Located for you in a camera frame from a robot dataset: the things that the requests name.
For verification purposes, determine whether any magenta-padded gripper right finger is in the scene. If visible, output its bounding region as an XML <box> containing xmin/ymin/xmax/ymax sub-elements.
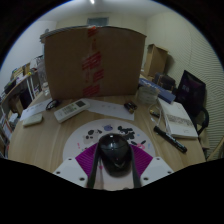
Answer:
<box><xmin>129</xmin><ymin>144</ymin><xmax>174</xmax><ymax>189</ymax></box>

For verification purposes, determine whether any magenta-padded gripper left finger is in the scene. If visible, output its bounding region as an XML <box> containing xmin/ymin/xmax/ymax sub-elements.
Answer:
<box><xmin>53</xmin><ymin>143</ymin><xmax>101</xmax><ymax>189</ymax></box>

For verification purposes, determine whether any pile of books and papers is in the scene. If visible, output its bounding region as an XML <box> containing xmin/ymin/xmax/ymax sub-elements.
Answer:
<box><xmin>39</xmin><ymin>26</ymin><xmax>79</xmax><ymax>43</ymax></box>

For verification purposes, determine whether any small black clip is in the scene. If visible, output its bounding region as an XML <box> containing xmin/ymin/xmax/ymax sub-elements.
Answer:
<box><xmin>123</xmin><ymin>100</ymin><xmax>138</xmax><ymax>114</ymax></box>

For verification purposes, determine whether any plain white paper sheet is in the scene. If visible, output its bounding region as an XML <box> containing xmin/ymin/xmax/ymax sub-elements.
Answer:
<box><xmin>84</xmin><ymin>98</ymin><xmax>135</xmax><ymax>122</ymax></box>

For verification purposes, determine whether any dark storage box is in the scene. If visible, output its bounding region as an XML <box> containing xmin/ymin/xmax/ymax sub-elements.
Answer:
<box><xmin>154</xmin><ymin>73</ymin><xmax>177</xmax><ymax>92</ymax></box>

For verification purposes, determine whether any white printed mouse pad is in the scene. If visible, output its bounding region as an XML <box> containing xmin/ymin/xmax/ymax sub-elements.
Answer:
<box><xmin>62</xmin><ymin>118</ymin><xmax>156</xmax><ymax>161</ymax></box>

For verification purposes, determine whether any long cluttered wall desk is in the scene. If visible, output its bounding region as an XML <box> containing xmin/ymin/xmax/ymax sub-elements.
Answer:
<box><xmin>1</xmin><ymin>61</ymin><xmax>43</xmax><ymax>111</ymax></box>

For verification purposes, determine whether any white remote with buttons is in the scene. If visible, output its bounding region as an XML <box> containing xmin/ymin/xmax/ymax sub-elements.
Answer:
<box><xmin>53</xmin><ymin>98</ymin><xmax>91</xmax><ymax>124</ymax></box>

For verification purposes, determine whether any tall open cardboard box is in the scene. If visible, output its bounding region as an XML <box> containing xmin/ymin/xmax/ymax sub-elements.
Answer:
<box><xmin>143</xmin><ymin>43</ymin><xmax>169</xmax><ymax>79</ymax></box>

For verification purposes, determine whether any black computer mouse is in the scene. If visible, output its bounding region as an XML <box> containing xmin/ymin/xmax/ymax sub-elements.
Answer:
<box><xmin>97</xmin><ymin>133</ymin><xmax>132</xmax><ymax>178</ymax></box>

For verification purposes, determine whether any white notebook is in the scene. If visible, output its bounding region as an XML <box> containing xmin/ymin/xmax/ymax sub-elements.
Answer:
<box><xmin>157</xmin><ymin>97</ymin><xmax>199</xmax><ymax>140</ymax></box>

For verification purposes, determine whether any flat blue box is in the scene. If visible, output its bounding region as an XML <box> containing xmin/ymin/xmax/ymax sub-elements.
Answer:
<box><xmin>138</xmin><ymin>77</ymin><xmax>177</xmax><ymax>104</ymax></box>

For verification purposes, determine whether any pale door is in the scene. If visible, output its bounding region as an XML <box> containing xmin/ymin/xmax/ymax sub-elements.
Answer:
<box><xmin>87</xmin><ymin>17</ymin><xmax>109</xmax><ymax>27</ymax></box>

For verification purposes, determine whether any large cardboard box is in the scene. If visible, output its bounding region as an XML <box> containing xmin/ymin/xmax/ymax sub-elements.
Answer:
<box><xmin>43</xmin><ymin>25</ymin><xmax>148</xmax><ymax>101</ymax></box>

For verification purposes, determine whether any black marker pen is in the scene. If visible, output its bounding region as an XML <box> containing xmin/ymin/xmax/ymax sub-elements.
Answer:
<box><xmin>153</xmin><ymin>125</ymin><xmax>188</xmax><ymax>154</ymax></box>

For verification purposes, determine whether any white bookshelf unit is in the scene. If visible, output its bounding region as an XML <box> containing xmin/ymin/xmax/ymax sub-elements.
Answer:
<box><xmin>0</xmin><ymin>106</ymin><xmax>14</xmax><ymax>158</ymax></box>

